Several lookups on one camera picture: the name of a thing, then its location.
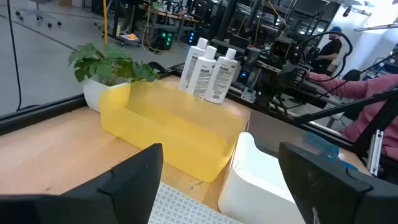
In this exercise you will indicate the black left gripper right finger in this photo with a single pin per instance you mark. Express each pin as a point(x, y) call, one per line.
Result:
point(329, 193)

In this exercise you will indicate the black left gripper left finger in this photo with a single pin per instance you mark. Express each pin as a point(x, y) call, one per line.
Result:
point(93, 202)

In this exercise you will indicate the blue kitchen sponge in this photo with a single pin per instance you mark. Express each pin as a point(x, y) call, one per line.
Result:
point(323, 146)

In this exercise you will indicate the white plastic bottle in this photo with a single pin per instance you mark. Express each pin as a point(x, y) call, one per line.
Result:
point(202, 74)
point(191, 62)
point(222, 77)

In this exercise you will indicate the grey waffle cloth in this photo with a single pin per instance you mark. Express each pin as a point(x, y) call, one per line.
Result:
point(180, 208)

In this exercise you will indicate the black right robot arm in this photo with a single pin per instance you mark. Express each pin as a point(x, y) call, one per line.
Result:
point(320, 95)

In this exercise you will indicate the person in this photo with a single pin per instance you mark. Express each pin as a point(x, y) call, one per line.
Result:
point(329, 51)
point(373, 90)

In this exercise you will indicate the white plastic bin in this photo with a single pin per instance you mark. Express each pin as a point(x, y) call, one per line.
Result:
point(255, 193)

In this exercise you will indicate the black equipment rack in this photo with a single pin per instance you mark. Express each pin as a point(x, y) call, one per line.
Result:
point(236, 18)

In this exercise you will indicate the yellow translucent plastic bin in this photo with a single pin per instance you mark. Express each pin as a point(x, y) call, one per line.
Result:
point(174, 140)

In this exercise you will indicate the black computer green lights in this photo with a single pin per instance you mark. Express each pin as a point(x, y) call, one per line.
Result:
point(164, 39)

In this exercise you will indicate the wooden top workbench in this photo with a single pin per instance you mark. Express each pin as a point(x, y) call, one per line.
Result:
point(168, 14)

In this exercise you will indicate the green plant in white pot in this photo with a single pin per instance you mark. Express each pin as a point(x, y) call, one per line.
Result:
point(102, 67)

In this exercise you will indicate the grey office chair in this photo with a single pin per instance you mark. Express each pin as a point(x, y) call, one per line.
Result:
point(38, 14)

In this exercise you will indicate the black aluminium rig frame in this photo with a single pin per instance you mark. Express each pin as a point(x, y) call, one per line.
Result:
point(31, 115)

